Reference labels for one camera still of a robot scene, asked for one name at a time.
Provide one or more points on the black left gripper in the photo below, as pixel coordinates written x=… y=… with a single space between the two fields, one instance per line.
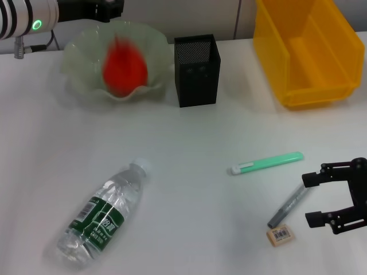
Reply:
x=86 y=10

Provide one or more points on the green pen with white clip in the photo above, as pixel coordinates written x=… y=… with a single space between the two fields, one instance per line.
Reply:
x=272 y=161

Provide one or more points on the beige eraser with barcode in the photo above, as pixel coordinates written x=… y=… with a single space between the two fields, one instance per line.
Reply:
x=280 y=235

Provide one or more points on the yellow plastic storage bin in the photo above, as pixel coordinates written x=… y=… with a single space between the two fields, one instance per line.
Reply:
x=309 y=71

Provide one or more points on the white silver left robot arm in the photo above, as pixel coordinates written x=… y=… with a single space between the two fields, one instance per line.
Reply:
x=23 y=17

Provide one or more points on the grey marker pen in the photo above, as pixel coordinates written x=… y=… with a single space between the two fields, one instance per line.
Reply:
x=286 y=207

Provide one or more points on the clear green-label water bottle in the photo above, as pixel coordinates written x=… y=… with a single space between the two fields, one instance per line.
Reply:
x=106 y=212

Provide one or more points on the orange fruit with stem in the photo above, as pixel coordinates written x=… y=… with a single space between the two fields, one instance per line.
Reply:
x=124 y=68

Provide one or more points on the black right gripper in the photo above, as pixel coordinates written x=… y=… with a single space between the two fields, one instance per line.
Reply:
x=359 y=186

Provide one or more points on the black mesh pen holder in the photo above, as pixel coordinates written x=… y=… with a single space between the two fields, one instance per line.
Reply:
x=196 y=83

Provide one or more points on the translucent green wavy fruit plate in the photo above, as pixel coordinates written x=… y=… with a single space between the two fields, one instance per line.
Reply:
x=83 y=63

